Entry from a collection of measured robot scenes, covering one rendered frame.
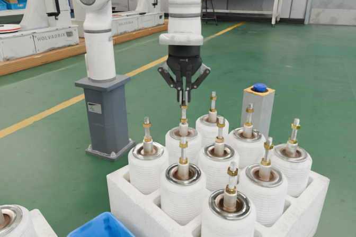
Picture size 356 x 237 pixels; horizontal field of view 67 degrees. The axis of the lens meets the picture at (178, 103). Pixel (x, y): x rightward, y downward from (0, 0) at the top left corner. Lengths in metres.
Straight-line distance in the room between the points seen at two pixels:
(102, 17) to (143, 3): 3.28
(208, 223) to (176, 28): 0.39
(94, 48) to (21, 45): 1.67
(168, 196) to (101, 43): 0.58
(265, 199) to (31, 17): 2.59
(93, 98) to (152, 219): 0.55
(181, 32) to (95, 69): 0.46
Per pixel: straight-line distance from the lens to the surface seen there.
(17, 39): 2.57
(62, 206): 0.94
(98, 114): 1.02
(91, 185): 0.99
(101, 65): 0.98
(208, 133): 0.77
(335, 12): 5.68
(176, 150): 0.70
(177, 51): 0.61
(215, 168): 0.63
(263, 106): 0.86
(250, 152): 0.71
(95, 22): 0.97
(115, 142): 1.06
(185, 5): 0.59
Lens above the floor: 0.61
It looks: 23 degrees down
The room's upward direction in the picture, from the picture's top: straight up
